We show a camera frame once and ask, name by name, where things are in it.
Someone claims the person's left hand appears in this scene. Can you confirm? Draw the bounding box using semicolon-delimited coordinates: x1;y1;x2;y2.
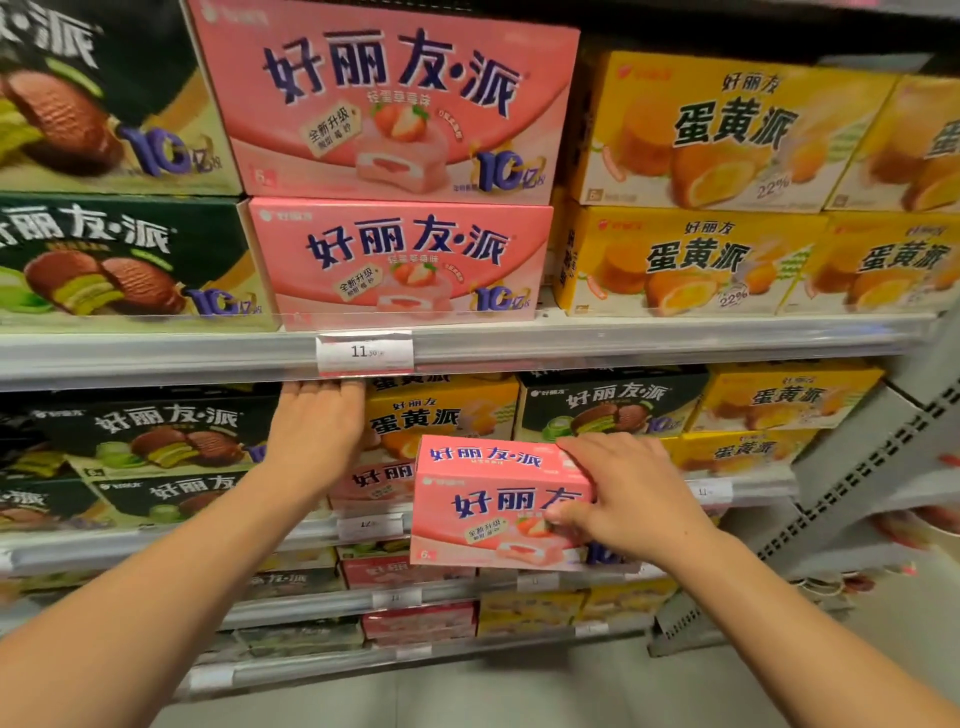
262;378;367;501

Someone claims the person's right hand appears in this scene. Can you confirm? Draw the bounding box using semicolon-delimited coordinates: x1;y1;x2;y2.
543;432;719;565

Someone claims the small pink pie box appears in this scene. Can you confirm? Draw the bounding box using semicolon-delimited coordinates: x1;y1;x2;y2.
409;434;627;571
328;457;418;514
360;602;480;645

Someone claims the person's right forearm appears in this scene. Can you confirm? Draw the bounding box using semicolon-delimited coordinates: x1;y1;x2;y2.
660;525;960;728

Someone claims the person's left forearm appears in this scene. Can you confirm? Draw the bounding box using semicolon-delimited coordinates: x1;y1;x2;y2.
0;465;335;728

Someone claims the small yellow pie box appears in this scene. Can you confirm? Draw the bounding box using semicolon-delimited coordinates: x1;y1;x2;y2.
688;363;887;434
666;428;820;479
364;376;521;460
580;579;678;625
477;590;587;639

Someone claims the small green pie box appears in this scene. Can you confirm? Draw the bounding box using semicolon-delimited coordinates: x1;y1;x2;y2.
246;567;347;603
225;618;366;661
516;366;711;445
88;471;250;528
33;396;283;482
0;480;100;535

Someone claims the large pink pie box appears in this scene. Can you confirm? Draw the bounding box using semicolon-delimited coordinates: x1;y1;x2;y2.
186;0;581;207
246;196;555;332

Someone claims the small red pie box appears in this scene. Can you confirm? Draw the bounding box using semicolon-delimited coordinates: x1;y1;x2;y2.
339;555;478;591

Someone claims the large green pie box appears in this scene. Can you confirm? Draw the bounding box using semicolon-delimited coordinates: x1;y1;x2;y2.
0;0;243;198
0;192;280;333

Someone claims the large yellow pie box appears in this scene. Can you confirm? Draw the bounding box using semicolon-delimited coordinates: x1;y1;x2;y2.
823;73;960;214
553;201;828;318
567;50;899;214
778;212;960;317

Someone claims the red white snack packet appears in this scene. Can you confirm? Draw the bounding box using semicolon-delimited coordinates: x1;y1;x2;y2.
868;505;960;565

